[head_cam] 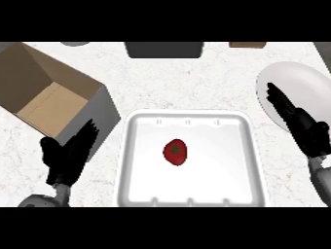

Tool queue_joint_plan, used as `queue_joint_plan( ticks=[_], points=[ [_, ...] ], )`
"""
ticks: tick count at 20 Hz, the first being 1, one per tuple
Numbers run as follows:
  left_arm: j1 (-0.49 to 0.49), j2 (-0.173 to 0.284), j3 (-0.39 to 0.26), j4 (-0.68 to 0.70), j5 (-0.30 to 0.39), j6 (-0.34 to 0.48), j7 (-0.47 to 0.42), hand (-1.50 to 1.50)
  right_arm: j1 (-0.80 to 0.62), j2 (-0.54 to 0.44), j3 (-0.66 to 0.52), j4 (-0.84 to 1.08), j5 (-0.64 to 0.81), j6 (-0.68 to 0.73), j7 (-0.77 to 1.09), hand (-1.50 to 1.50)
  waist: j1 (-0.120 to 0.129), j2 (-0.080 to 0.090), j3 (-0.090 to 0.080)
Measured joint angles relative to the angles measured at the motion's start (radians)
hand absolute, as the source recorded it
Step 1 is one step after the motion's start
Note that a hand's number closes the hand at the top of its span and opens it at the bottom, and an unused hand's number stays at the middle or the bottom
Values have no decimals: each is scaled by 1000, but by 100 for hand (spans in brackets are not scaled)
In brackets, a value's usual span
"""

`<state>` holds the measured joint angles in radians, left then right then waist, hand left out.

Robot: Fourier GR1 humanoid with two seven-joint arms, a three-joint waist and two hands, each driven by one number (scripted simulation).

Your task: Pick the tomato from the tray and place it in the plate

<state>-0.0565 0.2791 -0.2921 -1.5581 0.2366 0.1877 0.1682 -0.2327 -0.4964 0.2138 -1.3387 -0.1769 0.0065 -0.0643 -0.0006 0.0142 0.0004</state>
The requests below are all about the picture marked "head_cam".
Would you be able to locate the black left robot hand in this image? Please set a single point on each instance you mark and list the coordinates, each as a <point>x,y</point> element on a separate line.
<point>65,159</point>

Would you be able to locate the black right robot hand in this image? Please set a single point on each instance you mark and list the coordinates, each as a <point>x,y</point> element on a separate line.
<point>303,129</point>

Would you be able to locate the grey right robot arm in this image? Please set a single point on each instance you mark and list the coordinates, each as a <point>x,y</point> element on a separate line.
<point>329,181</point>

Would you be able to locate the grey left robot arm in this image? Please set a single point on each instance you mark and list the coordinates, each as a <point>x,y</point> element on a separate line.
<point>47,197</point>

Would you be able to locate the white round plate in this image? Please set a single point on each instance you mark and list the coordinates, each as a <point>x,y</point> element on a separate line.
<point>312,94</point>

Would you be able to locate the red tomato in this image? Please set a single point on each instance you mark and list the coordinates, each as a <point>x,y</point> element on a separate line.
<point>176,152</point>

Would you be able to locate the white rectangular tray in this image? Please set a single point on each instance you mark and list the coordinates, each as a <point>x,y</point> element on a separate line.
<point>189,159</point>

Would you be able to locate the open wooden drawer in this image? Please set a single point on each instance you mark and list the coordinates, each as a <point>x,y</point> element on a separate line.
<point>39,87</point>

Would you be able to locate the small brown wooden block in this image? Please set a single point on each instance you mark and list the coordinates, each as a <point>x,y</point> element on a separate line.
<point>247,44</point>

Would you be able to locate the grey round object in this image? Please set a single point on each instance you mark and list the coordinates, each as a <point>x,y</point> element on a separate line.
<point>74,43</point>

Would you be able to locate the dark grey rectangular appliance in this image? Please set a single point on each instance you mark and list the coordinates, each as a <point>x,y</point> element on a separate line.
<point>164,49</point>

